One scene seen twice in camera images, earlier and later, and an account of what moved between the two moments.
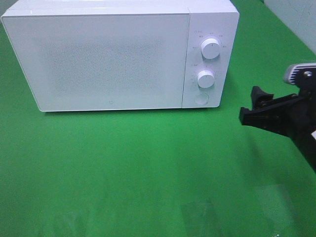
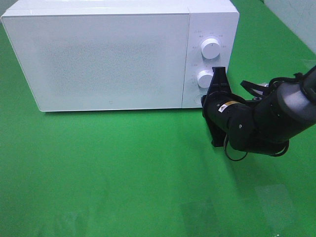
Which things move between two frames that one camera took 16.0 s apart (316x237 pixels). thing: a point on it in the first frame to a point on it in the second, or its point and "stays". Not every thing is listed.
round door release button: [201, 98] stays
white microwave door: [92, 61] stays
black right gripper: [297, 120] to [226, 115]
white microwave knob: [206, 79] stays
